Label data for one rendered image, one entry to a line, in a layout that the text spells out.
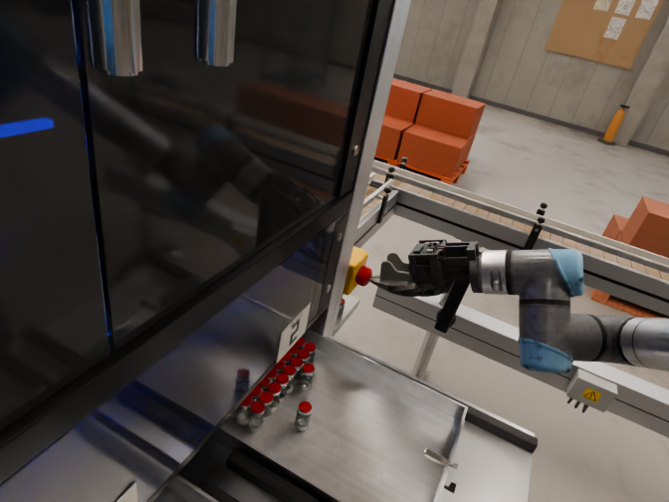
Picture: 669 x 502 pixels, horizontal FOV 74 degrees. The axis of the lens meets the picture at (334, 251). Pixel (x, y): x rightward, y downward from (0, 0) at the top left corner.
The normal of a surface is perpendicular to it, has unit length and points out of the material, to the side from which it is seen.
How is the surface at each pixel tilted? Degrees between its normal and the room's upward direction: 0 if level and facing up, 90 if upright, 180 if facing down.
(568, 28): 90
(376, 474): 0
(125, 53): 90
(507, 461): 0
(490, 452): 0
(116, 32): 90
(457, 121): 90
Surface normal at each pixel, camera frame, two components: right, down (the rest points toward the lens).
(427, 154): -0.40, 0.41
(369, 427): 0.18, -0.84
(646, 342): -0.97, -0.17
